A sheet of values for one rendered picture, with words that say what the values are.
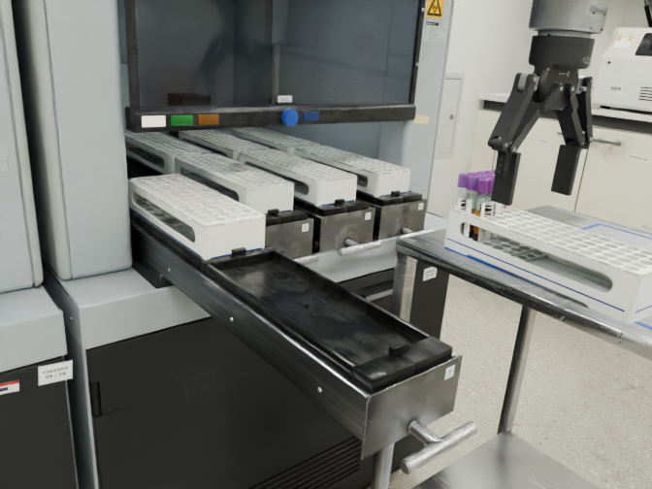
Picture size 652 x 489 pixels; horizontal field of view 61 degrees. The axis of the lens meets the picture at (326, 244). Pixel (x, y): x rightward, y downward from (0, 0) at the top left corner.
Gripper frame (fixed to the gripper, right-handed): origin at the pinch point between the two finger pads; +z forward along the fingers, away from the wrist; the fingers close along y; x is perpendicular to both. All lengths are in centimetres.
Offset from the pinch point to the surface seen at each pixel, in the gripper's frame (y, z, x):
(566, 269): 3.1, 10.5, -5.4
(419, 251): -9.5, 11.4, 11.0
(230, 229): -35.8, 7.6, 22.0
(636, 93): 191, -5, 85
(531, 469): 27, 65, 6
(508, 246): -1.0, 8.8, 1.6
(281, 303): -35.8, 12.7, 7.6
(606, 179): 190, 34, 89
